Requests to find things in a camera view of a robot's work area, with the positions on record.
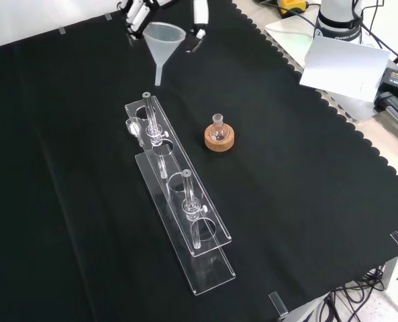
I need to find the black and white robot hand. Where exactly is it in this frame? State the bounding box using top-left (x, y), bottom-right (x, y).
top-left (117, 0), bottom-right (209, 54)

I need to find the grey table leg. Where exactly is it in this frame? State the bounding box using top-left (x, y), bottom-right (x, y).
top-left (382, 254), bottom-right (398, 298)

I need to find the pale metal base plate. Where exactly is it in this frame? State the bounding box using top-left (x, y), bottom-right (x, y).
top-left (264, 15), bottom-right (379, 123)

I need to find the yellow stop button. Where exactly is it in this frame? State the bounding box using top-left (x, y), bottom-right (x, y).
top-left (277, 0), bottom-right (309, 18)

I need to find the clear acrylic funnel stand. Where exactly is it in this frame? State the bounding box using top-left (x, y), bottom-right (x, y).
top-left (123, 91), bottom-right (237, 297)

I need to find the pale board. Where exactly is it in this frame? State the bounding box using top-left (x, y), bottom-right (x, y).
top-left (299, 36), bottom-right (393, 103)

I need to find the black clamp tool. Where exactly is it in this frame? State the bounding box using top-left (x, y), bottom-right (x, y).
top-left (375, 91), bottom-right (398, 134)

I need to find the black floor cable bundle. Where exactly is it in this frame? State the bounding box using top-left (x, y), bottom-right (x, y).
top-left (317, 264), bottom-right (398, 322)

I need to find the translucent plastic funnel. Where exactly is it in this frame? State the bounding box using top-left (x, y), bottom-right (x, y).
top-left (142, 21), bottom-right (188, 87)

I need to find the small glass funnel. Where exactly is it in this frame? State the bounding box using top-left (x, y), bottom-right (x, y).
top-left (124, 117), bottom-right (146, 148)

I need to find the glass round-bottom flask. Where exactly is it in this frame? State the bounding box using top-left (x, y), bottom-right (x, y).
top-left (209, 113), bottom-right (227, 142)

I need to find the cork ring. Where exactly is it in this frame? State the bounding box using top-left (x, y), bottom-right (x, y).
top-left (204, 123), bottom-right (236, 152)

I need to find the black cloth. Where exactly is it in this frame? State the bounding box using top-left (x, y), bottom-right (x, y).
top-left (0, 0), bottom-right (398, 322)

